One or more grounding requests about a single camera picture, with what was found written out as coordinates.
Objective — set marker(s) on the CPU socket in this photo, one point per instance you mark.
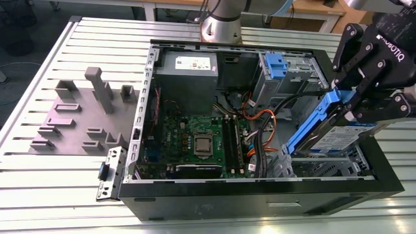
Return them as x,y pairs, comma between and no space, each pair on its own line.
204,134

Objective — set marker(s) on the hard disk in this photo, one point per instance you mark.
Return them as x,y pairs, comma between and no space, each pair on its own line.
338,139

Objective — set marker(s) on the black graphics card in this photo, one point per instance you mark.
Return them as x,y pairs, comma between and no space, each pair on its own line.
198,170

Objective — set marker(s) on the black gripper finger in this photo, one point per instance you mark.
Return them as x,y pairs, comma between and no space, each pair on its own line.
383,107
347,48

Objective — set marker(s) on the brown wooden cabinet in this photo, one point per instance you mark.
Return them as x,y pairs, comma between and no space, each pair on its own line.
358,17

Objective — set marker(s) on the silver drive cage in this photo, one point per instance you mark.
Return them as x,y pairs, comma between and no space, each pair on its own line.
292,85

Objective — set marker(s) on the silver disk bay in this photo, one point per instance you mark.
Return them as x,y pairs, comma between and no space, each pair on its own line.
324,159

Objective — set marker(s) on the wooden desk white frame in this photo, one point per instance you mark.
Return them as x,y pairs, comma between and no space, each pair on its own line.
308,7

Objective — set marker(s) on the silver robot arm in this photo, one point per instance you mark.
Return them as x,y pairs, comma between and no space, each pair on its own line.
220,26

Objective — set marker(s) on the silver expansion slot bracket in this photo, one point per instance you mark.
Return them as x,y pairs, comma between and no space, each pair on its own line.
119,175

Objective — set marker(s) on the grey parts rack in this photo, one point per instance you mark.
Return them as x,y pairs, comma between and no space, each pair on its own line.
82,122

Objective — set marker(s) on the black open PC case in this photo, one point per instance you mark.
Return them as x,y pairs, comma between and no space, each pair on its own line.
227,200

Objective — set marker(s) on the silver CPU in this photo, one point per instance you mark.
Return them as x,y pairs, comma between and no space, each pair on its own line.
202,146

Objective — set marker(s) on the silver power supply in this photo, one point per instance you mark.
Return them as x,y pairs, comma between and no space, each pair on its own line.
186,92

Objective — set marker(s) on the black RAM stick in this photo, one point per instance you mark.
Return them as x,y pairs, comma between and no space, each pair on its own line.
230,146
239,146

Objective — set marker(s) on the green motherboard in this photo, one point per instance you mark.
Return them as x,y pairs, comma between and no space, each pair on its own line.
175,126

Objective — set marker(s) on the blue plastic drive latch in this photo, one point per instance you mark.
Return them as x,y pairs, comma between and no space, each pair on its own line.
276,65

